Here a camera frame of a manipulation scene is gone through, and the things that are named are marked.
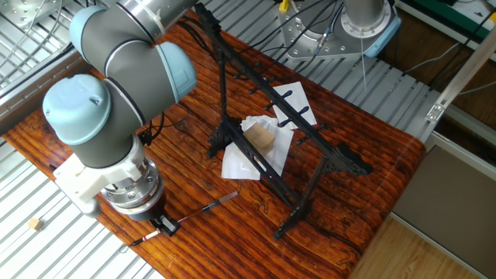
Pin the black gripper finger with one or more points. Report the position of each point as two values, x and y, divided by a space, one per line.
158 225
172 226

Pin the thin white zip tie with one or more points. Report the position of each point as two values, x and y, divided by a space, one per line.
363 66

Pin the large wooden block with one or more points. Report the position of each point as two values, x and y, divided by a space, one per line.
259 138

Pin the thin metal utensil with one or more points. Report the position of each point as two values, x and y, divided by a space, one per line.
201 209

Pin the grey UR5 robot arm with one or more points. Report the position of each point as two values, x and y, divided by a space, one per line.
116 77

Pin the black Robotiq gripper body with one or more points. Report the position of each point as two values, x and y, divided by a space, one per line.
151 209

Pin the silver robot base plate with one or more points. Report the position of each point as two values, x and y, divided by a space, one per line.
306 42

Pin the single white paper sheet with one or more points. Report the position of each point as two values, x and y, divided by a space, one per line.
296 98

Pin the black ornate pen rack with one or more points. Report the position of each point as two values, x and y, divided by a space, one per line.
345 160

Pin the small wooden cube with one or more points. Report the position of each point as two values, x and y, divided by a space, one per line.
35 224

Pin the aluminium profile post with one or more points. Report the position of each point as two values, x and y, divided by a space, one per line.
461 73

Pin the wood grain table mat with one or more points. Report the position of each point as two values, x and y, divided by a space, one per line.
217 232

